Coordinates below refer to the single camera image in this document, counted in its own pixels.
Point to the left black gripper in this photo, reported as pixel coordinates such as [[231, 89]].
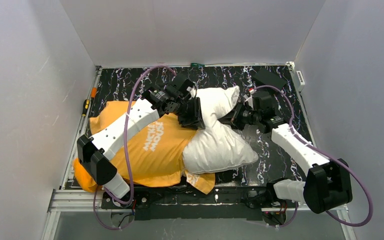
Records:
[[193, 112]]

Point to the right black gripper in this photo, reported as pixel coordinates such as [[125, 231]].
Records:
[[235, 116]]

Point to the white pillow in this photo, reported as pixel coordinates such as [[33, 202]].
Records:
[[217, 148]]

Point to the orange printed pillowcase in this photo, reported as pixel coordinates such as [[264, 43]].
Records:
[[155, 153]]

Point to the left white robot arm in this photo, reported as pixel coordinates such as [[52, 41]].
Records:
[[95, 153]]

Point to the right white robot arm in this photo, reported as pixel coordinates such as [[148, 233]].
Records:
[[327, 184]]

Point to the black flat pad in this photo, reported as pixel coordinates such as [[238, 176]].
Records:
[[265, 77]]

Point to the white power strip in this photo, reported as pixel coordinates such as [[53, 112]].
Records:
[[300, 81]]

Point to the green handled screwdriver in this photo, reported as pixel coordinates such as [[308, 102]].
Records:
[[194, 64]]

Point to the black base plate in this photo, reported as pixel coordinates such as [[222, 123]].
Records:
[[186, 202]]

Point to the yellow handled screwdriver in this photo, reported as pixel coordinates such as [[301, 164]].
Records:
[[88, 102]]

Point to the aluminium frame rail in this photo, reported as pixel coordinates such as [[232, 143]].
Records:
[[75, 200]]

